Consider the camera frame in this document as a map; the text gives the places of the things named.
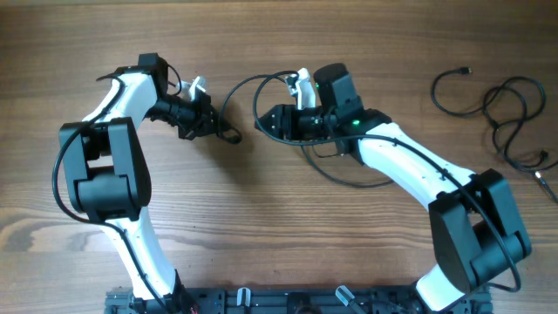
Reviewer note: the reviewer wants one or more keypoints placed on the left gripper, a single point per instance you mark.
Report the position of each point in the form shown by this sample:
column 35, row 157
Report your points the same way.
column 201, row 125

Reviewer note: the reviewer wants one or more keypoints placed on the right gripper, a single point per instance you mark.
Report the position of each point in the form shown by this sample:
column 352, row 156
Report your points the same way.
column 282, row 112

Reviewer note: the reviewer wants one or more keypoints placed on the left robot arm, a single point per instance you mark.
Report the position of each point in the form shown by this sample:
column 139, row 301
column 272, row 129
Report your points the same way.
column 108, row 181

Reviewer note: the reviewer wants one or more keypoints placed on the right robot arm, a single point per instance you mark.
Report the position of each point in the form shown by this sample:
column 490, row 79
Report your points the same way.
column 477, row 231

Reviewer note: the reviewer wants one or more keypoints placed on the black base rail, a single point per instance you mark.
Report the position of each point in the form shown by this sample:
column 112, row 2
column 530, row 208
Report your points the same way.
column 301, row 301

